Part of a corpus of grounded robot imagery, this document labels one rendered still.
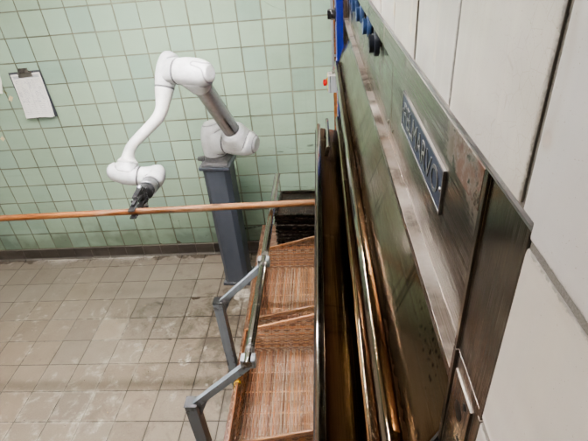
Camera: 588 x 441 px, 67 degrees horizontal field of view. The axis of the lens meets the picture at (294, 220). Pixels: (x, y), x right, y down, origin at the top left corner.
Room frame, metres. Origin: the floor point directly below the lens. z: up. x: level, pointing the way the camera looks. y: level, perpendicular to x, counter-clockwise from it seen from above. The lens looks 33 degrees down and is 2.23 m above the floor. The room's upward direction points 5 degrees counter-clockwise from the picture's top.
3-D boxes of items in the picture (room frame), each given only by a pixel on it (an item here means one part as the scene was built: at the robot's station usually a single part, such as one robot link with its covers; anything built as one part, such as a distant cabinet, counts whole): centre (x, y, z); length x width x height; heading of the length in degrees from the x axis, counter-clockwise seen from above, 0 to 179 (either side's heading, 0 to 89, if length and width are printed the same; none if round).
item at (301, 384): (1.14, 0.06, 0.72); 0.56 x 0.49 x 0.28; 176
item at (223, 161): (2.68, 0.49, 1.03); 0.22 x 0.18 x 0.06; 81
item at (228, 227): (2.68, 0.47, 0.50); 0.21 x 0.21 x 1.00; 81
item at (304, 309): (1.73, 0.00, 0.72); 0.56 x 0.49 x 0.28; 174
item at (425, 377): (1.14, -0.21, 1.80); 1.79 x 0.11 x 0.19; 175
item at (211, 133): (2.68, 0.46, 1.17); 0.18 x 0.16 x 0.22; 63
